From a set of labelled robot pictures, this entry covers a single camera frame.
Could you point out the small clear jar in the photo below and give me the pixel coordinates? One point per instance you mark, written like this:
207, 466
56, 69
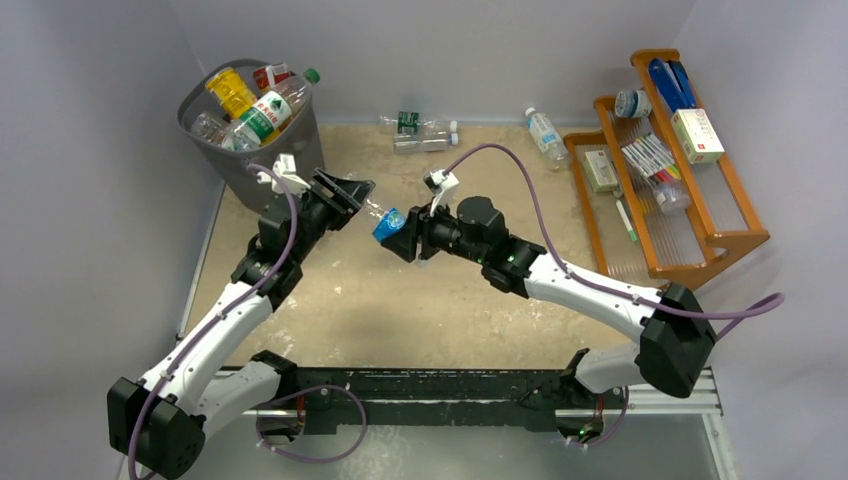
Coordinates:
671, 196

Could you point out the green white label bottle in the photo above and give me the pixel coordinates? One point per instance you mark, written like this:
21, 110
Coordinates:
266, 115

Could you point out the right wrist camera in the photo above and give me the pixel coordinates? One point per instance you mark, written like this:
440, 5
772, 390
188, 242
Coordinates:
443, 186

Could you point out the wooden tiered rack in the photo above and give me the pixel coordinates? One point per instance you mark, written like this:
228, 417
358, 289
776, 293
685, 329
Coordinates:
692, 247

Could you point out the round tape roll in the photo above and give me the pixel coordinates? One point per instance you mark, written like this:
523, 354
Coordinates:
632, 104

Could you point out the blue label water bottle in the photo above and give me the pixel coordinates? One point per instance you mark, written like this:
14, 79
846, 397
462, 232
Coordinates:
546, 137

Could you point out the white green marker pen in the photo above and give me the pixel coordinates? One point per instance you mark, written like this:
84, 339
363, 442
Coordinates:
625, 217

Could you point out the amber tea bottle red label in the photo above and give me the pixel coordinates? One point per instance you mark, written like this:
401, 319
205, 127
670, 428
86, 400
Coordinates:
268, 76

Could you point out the clear bottle white cap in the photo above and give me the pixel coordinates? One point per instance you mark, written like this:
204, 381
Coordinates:
211, 129

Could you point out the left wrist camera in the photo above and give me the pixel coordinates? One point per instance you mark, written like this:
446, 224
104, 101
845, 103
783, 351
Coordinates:
286, 178

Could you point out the yellow plastic bottle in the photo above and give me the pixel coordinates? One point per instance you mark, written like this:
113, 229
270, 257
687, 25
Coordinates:
231, 92

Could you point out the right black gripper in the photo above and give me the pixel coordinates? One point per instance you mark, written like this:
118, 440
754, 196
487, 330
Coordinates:
424, 231

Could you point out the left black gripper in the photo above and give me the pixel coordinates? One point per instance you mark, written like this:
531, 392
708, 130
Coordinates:
346, 197

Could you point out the green white small box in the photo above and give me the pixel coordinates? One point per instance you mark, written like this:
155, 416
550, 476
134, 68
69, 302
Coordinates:
601, 172

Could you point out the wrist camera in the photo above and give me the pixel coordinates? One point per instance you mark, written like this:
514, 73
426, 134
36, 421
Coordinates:
286, 178
443, 186

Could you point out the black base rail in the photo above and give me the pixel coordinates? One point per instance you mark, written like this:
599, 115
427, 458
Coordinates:
324, 398

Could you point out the green label clear bottle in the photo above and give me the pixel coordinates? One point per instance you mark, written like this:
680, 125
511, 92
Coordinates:
414, 123

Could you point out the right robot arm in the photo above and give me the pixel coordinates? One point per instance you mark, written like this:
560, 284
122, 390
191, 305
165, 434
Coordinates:
671, 339

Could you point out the white red box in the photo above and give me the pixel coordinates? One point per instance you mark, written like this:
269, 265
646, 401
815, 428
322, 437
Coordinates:
696, 135

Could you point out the pack of coloured markers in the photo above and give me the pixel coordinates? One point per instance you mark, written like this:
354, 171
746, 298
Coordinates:
652, 160

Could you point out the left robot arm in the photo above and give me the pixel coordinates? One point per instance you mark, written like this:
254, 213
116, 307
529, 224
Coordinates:
162, 420

